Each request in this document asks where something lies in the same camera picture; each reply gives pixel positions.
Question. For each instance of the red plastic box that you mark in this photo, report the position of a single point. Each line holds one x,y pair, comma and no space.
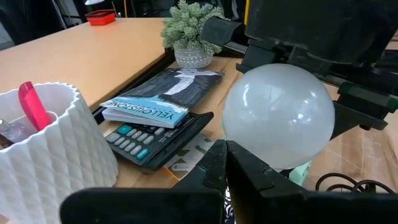
101,17

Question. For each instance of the mint green stapler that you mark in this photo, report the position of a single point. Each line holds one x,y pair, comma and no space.
300,174

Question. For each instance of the potted green succulent plant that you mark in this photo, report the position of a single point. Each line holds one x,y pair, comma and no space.
189,34

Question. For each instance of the beige wooden desk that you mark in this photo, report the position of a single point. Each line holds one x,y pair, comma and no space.
77,56

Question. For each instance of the white frosted light bulb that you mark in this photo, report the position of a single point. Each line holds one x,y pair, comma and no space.
278,115

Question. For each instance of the pink red marker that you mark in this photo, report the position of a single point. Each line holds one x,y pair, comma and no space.
32,105

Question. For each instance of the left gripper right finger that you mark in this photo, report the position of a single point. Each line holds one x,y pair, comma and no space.
295,208

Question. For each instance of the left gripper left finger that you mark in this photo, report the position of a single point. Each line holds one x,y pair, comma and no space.
155,205

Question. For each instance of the white textured pen cup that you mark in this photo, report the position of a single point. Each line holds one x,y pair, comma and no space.
53,161

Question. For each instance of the Yellowstone paperback book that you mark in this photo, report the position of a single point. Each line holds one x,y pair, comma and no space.
161,96

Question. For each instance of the grey clear pen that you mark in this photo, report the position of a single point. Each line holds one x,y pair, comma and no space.
12,130

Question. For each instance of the patterned grey white coaster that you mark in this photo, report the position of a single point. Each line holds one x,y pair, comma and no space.
189,155

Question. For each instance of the black desk calculator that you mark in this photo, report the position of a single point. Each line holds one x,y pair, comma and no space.
161,146

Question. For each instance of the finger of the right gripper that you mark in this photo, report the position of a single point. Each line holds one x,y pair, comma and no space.
220,31
357,115

